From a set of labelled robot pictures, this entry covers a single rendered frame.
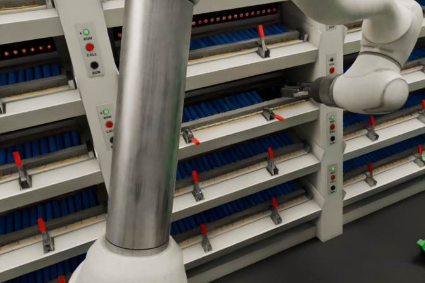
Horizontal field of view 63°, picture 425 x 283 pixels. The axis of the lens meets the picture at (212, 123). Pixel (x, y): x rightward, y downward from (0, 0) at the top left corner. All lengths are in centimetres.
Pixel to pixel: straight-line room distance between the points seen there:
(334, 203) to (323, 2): 95
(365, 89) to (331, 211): 67
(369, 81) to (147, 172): 54
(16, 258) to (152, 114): 71
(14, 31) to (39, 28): 5
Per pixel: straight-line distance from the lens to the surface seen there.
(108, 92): 89
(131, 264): 54
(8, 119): 91
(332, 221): 142
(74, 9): 87
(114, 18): 88
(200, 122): 102
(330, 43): 115
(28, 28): 88
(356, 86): 85
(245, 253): 133
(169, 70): 49
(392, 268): 139
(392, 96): 83
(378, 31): 87
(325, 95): 94
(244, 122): 106
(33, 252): 108
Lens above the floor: 93
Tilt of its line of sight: 20 degrees down
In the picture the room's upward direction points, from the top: 8 degrees counter-clockwise
